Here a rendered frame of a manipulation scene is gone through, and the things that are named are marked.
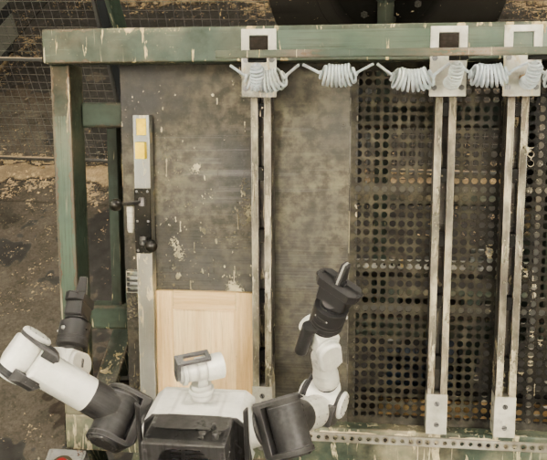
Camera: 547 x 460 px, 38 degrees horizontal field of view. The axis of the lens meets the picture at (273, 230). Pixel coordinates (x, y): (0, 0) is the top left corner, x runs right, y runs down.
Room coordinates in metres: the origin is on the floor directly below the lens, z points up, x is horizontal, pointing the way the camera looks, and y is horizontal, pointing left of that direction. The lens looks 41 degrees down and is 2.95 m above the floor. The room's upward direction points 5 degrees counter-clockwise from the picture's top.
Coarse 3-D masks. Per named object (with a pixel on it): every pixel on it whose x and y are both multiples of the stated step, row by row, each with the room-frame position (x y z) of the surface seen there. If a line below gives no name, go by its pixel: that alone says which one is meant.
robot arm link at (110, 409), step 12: (96, 396) 1.23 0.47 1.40; (108, 396) 1.24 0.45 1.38; (120, 396) 1.25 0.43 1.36; (84, 408) 1.21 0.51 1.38; (96, 408) 1.21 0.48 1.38; (108, 408) 1.22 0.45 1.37; (120, 408) 1.23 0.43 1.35; (132, 408) 1.24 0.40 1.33; (96, 420) 1.20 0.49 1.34; (108, 420) 1.19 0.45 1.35; (120, 420) 1.20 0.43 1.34; (120, 432) 1.17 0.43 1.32
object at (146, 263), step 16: (144, 160) 1.96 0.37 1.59; (144, 176) 1.93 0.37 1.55; (144, 256) 1.80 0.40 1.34; (144, 272) 1.77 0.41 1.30; (144, 288) 1.75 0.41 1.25; (144, 304) 1.72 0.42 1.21; (144, 320) 1.69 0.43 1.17; (144, 336) 1.67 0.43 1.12; (144, 352) 1.64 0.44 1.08; (144, 368) 1.61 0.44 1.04; (144, 384) 1.58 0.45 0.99
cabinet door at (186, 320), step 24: (168, 312) 1.71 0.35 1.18; (192, 312) 1.70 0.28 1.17; (216, 312) 1.69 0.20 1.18; (240, 312) 1.68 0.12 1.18; (168, 336) 1.67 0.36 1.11; (192, 336) 1.66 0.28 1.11; (216, 336) 1.65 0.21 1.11; (240, 336) 1.64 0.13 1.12; (168, 360) 1.63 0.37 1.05; (240, 360) 1.60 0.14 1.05; (168, 384) 1.59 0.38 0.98; (216, 384) 1.57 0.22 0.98; (240, 384) 1.55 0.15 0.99
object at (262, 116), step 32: (256, 32) 2.03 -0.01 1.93; (256, 64) 1.87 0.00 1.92; (256, 96) 1.94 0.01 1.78; (256, 128) 1.92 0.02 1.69; (256, 160) 1.87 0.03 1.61; (256, 192) 1.82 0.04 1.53; (256, 224) 1.77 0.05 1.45; (256, 256) 1.72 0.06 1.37; (256, 288) 1.67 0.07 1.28; (256, 320) 1.62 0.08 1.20; (256, 352) 1.56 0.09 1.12; (256, 384) 1.51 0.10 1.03
